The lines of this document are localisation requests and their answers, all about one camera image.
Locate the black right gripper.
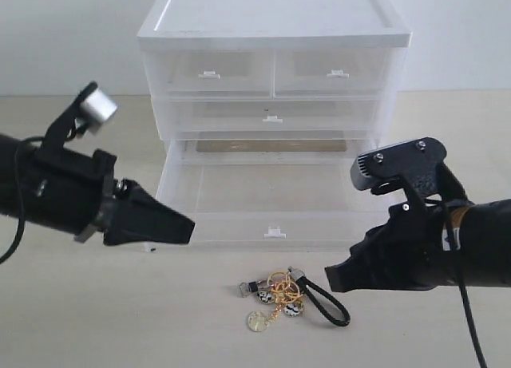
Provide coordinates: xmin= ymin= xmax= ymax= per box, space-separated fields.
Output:
xmin=324 ymin=198 xmax=455 ymax=292

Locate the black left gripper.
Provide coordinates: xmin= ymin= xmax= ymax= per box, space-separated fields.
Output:
xmin=27 ymin=144 xmax=195 ymax=247

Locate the gold keychain with black strap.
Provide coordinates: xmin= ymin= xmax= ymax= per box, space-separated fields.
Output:
xmin=239 ymin=267 xmax=351 ymax=333

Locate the clear wide drawer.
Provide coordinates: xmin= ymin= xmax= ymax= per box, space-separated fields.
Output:
xmin=152 ymin=97 xmax=385 ymax=140
xmin=156 ymin=138 xmax=399 ymax=251

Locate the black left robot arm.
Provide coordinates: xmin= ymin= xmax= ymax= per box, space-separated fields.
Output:
xmin=1 ymin=135 xmax=195 ymax=247

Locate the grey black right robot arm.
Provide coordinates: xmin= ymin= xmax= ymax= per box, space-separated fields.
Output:
xmin=325 ymin=196 xmax=510 ymax=292

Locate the white plastic drawer cabinet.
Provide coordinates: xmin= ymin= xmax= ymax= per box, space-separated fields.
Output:
xmin=137 ymin=0 xmax=412 ymax=148

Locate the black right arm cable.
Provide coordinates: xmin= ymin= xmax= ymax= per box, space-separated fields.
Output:
xmin=422 ymin=196 xmax=490 ymax=368

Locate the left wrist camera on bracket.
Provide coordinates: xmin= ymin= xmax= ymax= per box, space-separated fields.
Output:
xmin=41 ymin=81 xmax=118 ymax=150

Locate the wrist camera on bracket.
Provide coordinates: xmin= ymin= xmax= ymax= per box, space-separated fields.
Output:
xmin=350 ymin=137 xmax=468 ymax=211
xmin=41 ymin=81 xmax=118 ymax=150

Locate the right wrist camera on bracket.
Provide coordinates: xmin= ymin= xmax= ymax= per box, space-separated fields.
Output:
xmin=350 ymin=137 xmax=468 ymax=211

